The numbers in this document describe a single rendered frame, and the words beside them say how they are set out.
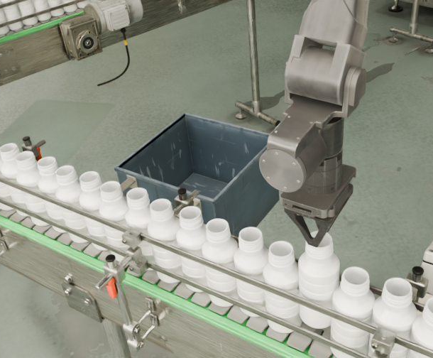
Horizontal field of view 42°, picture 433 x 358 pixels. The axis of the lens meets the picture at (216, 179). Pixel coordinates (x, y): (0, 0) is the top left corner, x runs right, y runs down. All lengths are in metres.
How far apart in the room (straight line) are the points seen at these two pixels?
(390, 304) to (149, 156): 0.93
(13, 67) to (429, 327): 1.95
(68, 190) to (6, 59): 1.34
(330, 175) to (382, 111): 2.85
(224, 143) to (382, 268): 1.10
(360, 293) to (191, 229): 0.29
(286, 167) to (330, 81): 0.10
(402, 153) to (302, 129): 2.56
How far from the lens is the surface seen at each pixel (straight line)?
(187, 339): 1.10
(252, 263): 0.89
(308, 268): 0.83
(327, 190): 0.72
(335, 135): 0.68
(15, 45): 2.40
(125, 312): 1.06
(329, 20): 0.64
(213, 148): 1.66
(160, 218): 0.96
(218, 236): 0.89
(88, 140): 3.52
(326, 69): 0.63
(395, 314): 0.82
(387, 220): 2.72
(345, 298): 0.83
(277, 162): 0.62
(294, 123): 0.63
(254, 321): 0.98
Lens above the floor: 1.75
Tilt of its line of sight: 36 degrees down
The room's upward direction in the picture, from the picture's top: 7 degrees counter-clockwise
